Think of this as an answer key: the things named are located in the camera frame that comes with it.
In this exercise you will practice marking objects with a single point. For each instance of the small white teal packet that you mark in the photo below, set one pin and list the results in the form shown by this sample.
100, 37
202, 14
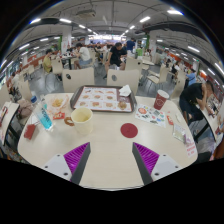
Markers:
43, 101

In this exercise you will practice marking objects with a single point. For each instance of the dark brown food tray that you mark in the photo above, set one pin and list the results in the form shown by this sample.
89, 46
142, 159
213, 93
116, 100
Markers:
133, 101

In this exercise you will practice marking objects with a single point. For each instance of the ceiling air conditioner unit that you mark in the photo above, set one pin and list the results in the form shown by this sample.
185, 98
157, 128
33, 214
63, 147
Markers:
86, 13

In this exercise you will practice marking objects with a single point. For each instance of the colourful sticker sheet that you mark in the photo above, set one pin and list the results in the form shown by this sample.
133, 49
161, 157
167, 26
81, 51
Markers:
150, 115

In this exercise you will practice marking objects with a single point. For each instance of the crumpled white napkin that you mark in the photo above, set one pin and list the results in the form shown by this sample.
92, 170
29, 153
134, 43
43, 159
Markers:
125, 90

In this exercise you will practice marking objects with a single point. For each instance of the printed paper tray liner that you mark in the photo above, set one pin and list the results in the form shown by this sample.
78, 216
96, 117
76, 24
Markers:
100, 100

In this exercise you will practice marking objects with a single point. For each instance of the dark red small box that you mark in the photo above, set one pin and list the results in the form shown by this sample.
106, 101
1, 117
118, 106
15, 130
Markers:
30, 131

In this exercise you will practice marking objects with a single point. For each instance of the clear blue-capped water bottle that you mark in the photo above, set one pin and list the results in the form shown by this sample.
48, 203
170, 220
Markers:
43, 116

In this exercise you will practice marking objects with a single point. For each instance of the red paper cup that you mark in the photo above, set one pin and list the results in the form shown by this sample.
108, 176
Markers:
161, 100

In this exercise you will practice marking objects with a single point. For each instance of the small red sauce packet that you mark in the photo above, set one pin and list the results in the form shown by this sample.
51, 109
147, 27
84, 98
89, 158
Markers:
59, 116

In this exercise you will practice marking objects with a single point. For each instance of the ceiling strip lights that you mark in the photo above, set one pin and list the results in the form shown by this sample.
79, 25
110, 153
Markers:
145, 19

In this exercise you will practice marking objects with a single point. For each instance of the clear plastic packet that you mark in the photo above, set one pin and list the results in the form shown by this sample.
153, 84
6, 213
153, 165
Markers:
179, 133

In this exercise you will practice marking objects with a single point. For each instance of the pink backpack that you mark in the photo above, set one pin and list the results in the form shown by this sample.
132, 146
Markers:
24, 108

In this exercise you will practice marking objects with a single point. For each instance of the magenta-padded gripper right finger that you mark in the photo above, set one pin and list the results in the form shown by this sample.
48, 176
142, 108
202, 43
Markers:
148, 159

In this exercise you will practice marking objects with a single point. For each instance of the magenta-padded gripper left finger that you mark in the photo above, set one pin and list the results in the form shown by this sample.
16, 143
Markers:
75, 158

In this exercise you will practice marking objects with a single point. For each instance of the person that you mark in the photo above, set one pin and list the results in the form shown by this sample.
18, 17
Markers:
116, 55
47, 63
191, 78
139, 52
191, 95
130, 45
84, 53

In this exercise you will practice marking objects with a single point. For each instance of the beige neighbouring table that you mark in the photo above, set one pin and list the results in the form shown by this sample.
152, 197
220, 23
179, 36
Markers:
10, 115

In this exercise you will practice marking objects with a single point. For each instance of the clear plastic food bag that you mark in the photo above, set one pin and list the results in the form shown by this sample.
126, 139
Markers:
57, 102

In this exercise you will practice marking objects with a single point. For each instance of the small red white packet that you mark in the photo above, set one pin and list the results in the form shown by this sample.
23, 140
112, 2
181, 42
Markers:
170, 120

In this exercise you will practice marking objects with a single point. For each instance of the cream paper cup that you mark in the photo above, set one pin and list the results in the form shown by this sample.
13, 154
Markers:
81, 125

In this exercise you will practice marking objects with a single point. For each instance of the flat round red coaster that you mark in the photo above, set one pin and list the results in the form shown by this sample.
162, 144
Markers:
129, 130

